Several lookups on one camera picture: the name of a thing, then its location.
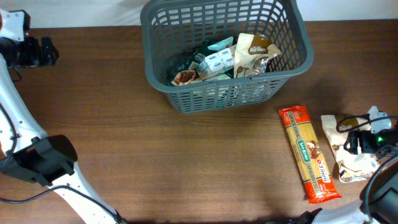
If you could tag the green snack bag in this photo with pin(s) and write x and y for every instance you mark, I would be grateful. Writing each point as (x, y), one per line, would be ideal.
(186, 74)

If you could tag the orange spaghetti packet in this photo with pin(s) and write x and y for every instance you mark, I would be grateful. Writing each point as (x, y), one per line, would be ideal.
(311, 162)

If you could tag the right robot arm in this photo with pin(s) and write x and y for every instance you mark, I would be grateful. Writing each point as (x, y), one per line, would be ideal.
(377, 202)

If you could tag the beige flour bag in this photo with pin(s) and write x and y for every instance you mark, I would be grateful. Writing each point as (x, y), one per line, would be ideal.
(351, 167)

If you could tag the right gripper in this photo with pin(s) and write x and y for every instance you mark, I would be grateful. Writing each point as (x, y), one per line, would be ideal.
(354, 142)

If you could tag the grey plastic basket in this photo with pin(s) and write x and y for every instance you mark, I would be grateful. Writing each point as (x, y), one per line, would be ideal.
(172, 30)

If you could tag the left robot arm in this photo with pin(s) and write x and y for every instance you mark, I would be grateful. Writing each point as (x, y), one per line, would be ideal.
(30, 153)

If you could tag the beige nut bag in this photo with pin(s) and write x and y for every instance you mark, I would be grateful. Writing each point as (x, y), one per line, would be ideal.
(252, 54)

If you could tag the white tissue pack row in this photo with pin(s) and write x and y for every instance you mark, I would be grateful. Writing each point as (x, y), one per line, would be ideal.
(217, 63)

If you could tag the teal wet wipes pack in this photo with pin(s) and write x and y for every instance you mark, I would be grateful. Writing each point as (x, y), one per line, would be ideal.
(223, 44)

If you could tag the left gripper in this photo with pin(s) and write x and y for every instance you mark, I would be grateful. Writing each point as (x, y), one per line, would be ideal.
(41, 51)

